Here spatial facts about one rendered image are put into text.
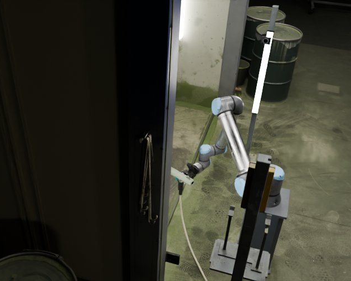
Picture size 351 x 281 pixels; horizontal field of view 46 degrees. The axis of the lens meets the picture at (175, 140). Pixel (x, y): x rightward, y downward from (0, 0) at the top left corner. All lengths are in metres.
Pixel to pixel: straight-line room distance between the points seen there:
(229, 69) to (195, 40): 0.51
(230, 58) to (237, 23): 0.42
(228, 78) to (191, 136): 0.84
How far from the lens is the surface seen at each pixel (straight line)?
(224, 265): 2.49
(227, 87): 5.03
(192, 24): 4.82
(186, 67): 5.03
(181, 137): 4.65
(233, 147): 2.94
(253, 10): 6.17
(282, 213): 3.08
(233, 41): 4.79
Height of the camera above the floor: 2.73
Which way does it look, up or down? 36 degrees down
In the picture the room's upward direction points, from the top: 4 degrees clockwise
